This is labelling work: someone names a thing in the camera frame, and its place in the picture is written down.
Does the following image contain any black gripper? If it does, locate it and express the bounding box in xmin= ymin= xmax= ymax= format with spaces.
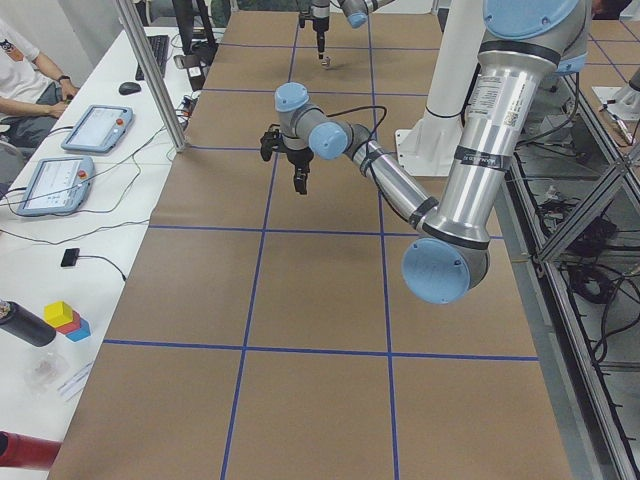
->
xmin=286 ymin=148 xmax=314 ymax=195
xmin=311 ymin=15 xmax=330 ymax=54

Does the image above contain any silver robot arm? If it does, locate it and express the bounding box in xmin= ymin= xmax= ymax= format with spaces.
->
xmin=298 ymin=0 xmax=393 ymax=60
xmin=261 ymin=1 xmax=592 ymax=304

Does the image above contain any black keyboard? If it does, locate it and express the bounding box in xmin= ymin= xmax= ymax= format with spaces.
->
xmin=147 ymin=35 xmax=170 ymax=78

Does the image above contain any brown table mat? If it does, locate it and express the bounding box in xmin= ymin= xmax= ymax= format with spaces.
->
xmin=51 ymin=12 xmax=601 ymax=479

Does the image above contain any black computer mouse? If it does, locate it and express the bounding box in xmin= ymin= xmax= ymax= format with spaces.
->
xmin=118 ymin=81 xmax=142 ymax=96

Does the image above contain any upper blue teach pendant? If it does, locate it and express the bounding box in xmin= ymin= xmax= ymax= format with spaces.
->
xmin=61 ymin=105 xmax=134 ymax=154

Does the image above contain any blue teach pendant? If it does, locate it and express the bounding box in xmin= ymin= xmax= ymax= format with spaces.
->
xmin=61 ymin=105 xmax=134 ymax=154
xmin=16 ymin=155 xmax=95 ymax=217

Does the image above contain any lower blue teach pendant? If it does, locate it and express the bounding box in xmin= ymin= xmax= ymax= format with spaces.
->
xmin=16 ymin=155 xmax=95 ymax=217

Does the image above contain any small black box device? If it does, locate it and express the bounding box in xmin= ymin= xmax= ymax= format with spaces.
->
xmin=60 ymin=248 xmax=80 ymax=268

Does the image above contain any red block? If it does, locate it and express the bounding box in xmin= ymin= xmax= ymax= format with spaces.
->
xmin=56 ymin=310 xmax=82 ymax=335

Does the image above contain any seated person in white shirt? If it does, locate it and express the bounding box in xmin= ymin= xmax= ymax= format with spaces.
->
xmin=1 ymin=22 xmax=79 ymax=149

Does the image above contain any yellow block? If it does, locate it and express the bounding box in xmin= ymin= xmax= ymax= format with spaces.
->
xmin=44 ymin=301 xmax=73 ymax=329

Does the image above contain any black cylinder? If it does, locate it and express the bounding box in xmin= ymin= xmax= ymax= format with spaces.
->
xmin=1 ymin=300 xmax=56 ymax=347

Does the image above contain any clear plastic bag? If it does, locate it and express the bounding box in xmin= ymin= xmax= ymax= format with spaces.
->
xmin=24 ymin=351 xmax=69 ymax=390

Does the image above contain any red cylinder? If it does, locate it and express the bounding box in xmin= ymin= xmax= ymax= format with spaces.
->
xmin=1 ymin=431 xmax=62 ymax=470

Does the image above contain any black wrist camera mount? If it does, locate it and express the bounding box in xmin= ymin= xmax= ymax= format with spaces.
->
xmin=260 ymin=124 xmax=286 ymax=162

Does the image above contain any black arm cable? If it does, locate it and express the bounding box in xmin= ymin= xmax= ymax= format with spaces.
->
xmin=324 ymin=104 xmax=390 ymax=151

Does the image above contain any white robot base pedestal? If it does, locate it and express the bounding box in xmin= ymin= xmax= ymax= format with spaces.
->
xmin=396 ymin=0 xmax=485 ymax=176

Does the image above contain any aluminium frame post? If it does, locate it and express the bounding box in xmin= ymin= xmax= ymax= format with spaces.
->
xmin=114 ymin=0 xmax=186 ymax=153

